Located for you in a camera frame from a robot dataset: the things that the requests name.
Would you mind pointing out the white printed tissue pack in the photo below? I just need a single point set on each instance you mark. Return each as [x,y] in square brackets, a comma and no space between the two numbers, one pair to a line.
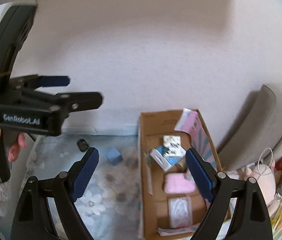
[172,143]

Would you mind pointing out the black round jar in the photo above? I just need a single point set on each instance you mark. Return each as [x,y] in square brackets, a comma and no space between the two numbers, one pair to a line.
[82,145]

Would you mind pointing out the blue square box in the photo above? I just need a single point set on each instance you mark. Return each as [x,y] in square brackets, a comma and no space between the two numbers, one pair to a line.
[113,156]

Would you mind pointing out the pink folded cloth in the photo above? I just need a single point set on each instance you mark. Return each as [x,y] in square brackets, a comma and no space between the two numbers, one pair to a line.
[177,183]

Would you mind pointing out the white lace packet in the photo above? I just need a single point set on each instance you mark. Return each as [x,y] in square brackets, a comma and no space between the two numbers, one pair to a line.
[180,214]

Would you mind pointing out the pink teal cardboard box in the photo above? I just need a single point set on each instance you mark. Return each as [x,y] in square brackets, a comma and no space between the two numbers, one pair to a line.
[190,126]

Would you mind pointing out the blue white small carton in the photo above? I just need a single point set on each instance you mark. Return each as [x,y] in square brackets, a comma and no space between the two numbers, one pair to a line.
[167,157]

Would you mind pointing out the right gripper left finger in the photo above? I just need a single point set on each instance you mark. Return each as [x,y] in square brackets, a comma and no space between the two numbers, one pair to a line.
[33,220]

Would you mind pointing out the pink plush toy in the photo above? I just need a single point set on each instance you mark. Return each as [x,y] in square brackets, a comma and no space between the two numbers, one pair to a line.
[266,181]

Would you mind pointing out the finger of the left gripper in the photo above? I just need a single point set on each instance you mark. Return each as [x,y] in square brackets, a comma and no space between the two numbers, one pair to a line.
[53,81]
[80,101]

